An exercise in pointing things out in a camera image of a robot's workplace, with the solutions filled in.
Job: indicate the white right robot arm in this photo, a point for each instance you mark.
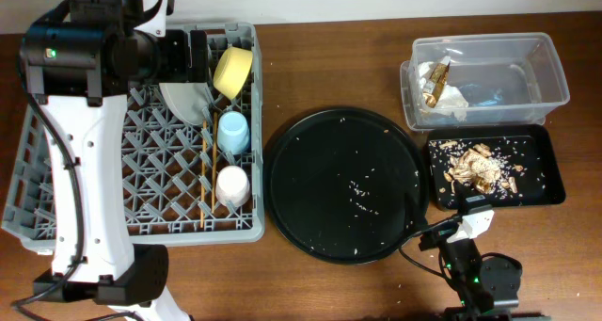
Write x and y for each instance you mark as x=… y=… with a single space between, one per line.
x=486 y=284

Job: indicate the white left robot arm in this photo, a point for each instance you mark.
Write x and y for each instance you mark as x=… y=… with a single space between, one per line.
x=77 y=63

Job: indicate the white tissue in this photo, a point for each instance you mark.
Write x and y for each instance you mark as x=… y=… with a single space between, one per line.
x=425 y=69
x=452 y=103

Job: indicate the black round tray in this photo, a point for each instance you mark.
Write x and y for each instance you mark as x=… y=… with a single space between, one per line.
x=345 y=185

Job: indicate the grey round plate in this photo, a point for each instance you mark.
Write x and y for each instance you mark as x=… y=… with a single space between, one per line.
x=189 y=102

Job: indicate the grey dishwasher rack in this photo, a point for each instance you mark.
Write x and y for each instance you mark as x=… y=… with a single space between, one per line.
x=161 y=166

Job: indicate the gold snack wrapper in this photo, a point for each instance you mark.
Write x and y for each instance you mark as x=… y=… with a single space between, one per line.
x=436 y=81

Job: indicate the wooden chopstick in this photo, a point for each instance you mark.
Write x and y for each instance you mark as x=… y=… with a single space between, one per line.
x=202 y=175
x=214 y=161

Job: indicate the black rectangular bin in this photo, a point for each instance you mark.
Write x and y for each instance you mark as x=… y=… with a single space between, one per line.
x=528 y=145

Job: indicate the pink plastic cup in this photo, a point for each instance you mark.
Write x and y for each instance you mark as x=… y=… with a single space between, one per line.
x=232 y=185

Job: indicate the yellow bowl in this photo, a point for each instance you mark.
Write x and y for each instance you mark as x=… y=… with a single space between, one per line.
x=232 y=71

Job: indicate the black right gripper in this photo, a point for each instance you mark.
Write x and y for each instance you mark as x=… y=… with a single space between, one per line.
x=435 y=239

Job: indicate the clear plastic bin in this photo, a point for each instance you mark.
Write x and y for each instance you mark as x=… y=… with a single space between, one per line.
x=514 y=78

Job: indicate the blue plastic cup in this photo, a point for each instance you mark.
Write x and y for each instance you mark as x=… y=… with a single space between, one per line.
x=233 y=133

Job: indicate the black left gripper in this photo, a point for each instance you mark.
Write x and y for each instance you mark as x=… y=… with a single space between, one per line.
x=179 y=50

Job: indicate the food scraps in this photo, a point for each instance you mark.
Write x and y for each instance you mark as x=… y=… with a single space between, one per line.
x=479 y=167

